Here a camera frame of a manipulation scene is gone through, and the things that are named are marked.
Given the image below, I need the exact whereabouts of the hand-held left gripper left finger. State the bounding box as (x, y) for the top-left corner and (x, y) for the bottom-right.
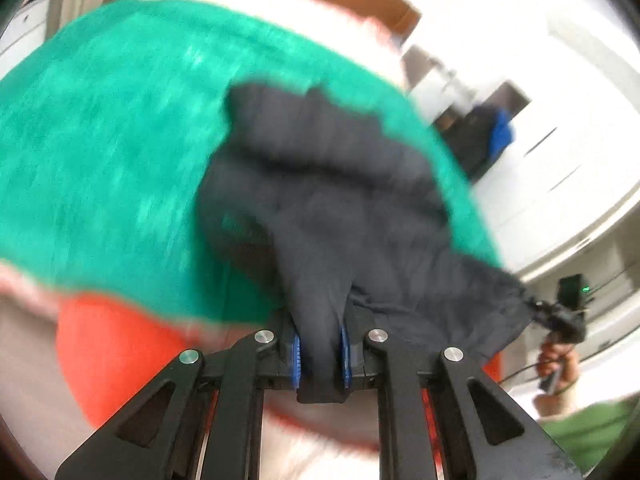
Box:
(54, 312), (305, 480)

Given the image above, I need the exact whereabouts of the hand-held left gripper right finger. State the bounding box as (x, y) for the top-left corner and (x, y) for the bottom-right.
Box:
(339, 309), (584, 480)

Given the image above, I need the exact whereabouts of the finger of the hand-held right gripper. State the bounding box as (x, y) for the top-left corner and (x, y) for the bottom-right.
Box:
(522, 297), (556, 323)

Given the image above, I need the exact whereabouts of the black quilted jacket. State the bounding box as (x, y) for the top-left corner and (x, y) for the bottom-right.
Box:
(197, 82), (543, 406)

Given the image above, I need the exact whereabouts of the person's right forearm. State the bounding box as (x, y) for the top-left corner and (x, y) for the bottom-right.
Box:
(532, 390), (640, 476)

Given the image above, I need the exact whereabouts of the person's right hand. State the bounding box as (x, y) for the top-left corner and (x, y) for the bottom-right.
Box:
(535, 337), (581, 396)

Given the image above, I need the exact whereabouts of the white wardrobe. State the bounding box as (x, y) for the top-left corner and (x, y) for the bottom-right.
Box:
(470, 0), (640, 281)

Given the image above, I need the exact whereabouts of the orange knit blanket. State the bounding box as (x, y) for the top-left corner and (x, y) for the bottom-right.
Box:
(55, 292), (503, 466)

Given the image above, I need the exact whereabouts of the blue hooded garment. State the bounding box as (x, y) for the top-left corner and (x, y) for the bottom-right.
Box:
(487, 110), (517, 161)

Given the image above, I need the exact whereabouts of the black coat on chair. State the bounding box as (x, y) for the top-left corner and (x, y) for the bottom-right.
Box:
(447, 105), (501, 181)

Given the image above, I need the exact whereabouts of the white desk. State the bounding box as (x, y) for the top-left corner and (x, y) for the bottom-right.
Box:
(402, 42), (531, 126)

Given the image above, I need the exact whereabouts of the green plush blanket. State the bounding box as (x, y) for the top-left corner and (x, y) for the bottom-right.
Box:
(0, 0), (506, 328)

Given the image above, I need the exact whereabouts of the pink striped bedsheet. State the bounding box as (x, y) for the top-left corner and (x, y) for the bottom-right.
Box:
(0, 0), (408, 480)

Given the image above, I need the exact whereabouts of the white low cabinet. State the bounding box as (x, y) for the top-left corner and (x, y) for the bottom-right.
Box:
(0, 0), (53, 76)

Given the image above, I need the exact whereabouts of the black cable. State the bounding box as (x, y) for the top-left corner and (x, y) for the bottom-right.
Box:
(500, 357), (542, 388)

